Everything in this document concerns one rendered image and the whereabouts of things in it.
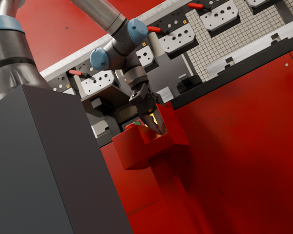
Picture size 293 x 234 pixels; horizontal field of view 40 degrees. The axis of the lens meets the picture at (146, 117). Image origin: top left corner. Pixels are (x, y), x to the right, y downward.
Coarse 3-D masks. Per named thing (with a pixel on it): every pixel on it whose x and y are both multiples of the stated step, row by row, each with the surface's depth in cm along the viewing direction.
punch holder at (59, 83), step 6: (66, 72) 185; (54, 78) 186; (60, 78) 185; (66, 78) 184; (72, 78) 189; (54, 84) 185; (60, 84) 185; (66, 84) 184; (72, 84) 185; (54, 90) 185; (60, 90) 184; (66, 90) 183; (72, 90) 182; (78, 90) 189
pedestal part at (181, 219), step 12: (168, 156) 138; (156, 168) 134; (168, 168) 132; (156, 180) 134; (168, 180) 132; (168, 192) 131; (180, 192) 131; (168, 204) 131; (180, 204) 129; (180, 216) 129; (192, 216) 129; (180, 228) 128; (192, 228) 127
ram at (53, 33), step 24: (48, 0) 195; (120, 0) 183; (144, 0) 179; (24, 24) 197; (48, 24) 192; (72, 24) 188; (96, 24) 184; (48, 48) 190; (72, 48) 186; (96, 48) 182
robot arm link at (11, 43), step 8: (0, 16) 88; (8, 16) 90; (0, 24) 87; (8, 24) 88; (16, 24) 90; (0, 32) 86; (8, 32) 87; (16, 32) 88; (24, 32) 92; (0, 40) 85; (8, 40) 86; (16, 40) 87; (24, 40) 90; (0, 48) 85; (8, 48) 85; (16, 48) 86; (24, 48) 88; (0, 56) 84; (8, 56) 84; (16, 56) 85; (24, 56) 87; (32, 56) 90
